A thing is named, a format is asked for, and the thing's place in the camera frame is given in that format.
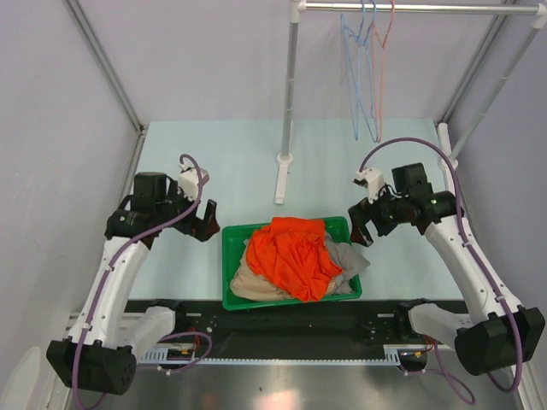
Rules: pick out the blue wire hanger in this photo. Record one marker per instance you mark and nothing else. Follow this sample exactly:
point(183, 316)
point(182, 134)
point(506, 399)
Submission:
point(353, 42)
point(365, 32)

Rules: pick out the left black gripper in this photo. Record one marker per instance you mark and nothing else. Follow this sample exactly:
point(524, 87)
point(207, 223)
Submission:
point(194, 227)

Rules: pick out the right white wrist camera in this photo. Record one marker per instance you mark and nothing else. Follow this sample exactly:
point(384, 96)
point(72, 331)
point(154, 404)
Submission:
point(372, 179)

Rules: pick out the green plastic bin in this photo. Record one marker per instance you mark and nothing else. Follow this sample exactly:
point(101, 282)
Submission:
point(235, 239)

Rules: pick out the pink wire hanger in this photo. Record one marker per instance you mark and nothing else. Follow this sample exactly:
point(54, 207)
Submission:
point(379, 57)

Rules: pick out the orange t shirt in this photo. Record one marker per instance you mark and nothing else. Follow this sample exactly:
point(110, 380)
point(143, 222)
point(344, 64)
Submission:
point(291, 254)

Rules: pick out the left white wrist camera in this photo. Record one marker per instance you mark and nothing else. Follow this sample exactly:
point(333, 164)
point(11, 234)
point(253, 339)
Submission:
point(190, 180)

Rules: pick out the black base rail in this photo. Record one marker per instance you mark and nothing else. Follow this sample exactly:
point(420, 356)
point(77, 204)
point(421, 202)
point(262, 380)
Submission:
point(316, 331)

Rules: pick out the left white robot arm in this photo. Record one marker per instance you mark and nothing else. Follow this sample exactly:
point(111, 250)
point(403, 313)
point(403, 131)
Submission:
point(97, 355)

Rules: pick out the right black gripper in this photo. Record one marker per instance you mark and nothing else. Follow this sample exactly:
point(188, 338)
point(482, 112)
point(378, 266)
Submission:
point(361, 213)

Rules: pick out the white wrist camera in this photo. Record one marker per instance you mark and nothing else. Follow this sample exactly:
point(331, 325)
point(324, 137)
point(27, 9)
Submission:
point(372, 179)
point(190, 180)

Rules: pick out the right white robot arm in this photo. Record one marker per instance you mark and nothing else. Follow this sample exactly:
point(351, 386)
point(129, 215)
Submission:
point(499, 331)

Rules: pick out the white cable duct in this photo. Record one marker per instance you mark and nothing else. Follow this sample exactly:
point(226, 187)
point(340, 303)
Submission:
point(172, 356)

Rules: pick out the beige t shirt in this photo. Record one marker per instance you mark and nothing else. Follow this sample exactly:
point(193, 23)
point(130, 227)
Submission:
point(247, 285)

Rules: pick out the grey t shirt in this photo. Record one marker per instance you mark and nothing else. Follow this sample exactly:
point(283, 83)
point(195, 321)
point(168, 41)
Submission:
point(350, 261)

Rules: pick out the silver clothes rack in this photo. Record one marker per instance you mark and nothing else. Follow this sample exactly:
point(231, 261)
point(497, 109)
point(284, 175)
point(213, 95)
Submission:
point(284, 158)

